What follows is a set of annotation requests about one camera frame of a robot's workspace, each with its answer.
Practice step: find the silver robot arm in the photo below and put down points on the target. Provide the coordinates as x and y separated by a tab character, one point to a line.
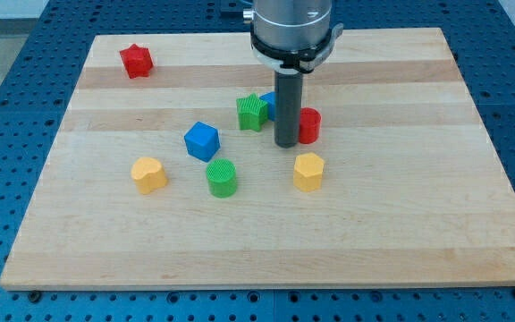
292	36

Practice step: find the green star block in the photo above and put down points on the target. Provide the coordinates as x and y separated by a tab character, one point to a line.
252	112

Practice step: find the red star block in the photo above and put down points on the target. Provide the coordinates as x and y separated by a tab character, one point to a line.
137	61

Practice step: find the green cylinder block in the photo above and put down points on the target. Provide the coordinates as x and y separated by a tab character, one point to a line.
221	178

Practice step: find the yellow hexagon block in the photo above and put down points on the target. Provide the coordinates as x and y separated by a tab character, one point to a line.
308	172

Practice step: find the blue cube block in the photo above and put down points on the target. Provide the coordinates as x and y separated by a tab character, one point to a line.
202	141

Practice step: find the blue block behind rod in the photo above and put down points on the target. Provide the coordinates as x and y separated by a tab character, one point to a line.
269	97

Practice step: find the red cylinder block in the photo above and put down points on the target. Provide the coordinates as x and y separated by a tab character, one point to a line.
309	127

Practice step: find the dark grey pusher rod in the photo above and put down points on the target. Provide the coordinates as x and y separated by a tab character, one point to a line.
288	95

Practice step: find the wooden board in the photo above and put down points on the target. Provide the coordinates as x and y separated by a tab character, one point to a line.
413	192

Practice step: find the yellow heart block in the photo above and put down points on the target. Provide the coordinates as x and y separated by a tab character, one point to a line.
148	174

